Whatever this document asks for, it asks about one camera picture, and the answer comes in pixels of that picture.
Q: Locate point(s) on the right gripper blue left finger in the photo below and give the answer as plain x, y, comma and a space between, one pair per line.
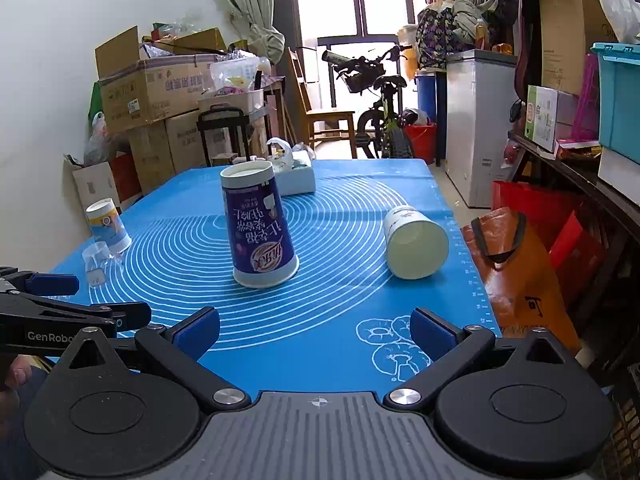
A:
173, 352

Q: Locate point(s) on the white green paper cup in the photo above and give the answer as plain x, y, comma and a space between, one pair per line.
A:
416, 246

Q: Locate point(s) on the person's left hand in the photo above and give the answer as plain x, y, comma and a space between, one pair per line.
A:
18, 374

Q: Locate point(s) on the red plastic bucket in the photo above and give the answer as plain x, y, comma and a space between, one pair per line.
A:
423, 141

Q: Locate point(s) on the orange tote bag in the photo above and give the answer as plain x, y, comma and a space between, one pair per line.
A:
523, 290

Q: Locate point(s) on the white tissue box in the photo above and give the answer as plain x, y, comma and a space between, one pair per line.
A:
292, 166

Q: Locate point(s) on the lower brown cardboard box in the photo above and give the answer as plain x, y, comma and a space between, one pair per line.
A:
164, 149

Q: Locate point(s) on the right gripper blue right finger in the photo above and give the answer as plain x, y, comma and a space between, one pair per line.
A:
453, 351

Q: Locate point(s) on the large top cardboard box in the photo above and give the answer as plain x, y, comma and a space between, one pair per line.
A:
138, 88

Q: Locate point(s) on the clear plastic cup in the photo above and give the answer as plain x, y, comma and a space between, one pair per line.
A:
101, 266

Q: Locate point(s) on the red white appliance box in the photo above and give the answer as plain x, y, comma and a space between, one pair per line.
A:
116, 179

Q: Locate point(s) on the red shopping bag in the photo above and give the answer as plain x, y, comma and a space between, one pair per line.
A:
546, 210

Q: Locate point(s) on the teal plastic storage bin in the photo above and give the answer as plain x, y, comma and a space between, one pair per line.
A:
619, 75

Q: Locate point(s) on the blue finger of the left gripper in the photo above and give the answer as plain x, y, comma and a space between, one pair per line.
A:
125, 315
40, 284

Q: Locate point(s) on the green black bicycle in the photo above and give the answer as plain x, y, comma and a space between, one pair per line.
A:
380, 130

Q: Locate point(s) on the black metal cart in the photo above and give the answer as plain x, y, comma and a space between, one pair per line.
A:
235, 122

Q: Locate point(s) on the white chest freezer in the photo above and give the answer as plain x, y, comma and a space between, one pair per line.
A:
480, 93

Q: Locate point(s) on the green white carton box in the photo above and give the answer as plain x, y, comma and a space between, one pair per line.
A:
550, 115

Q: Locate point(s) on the purple white paper cup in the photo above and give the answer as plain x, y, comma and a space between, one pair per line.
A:
262, 251

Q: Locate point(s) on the blue silicone baking mat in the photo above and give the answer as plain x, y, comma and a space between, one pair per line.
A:
315, 291

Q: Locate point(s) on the wooden chair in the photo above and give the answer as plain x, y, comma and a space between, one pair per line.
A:
320, 125

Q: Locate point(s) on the green curtain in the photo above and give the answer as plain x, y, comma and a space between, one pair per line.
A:
253, 21

